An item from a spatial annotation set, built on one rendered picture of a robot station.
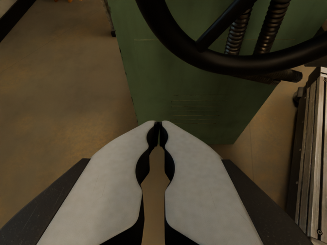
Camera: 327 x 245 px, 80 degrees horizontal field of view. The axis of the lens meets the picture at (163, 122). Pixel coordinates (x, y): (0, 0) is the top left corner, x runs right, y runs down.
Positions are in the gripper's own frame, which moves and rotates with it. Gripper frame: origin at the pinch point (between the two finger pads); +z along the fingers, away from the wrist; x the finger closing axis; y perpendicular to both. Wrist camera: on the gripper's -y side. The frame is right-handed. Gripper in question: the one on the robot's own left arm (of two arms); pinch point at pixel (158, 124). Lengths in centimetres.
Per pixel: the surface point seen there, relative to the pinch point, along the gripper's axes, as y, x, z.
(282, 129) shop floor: 46, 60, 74
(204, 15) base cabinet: -5.1, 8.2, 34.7
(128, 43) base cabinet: 0.7, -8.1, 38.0
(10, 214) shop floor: 67, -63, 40
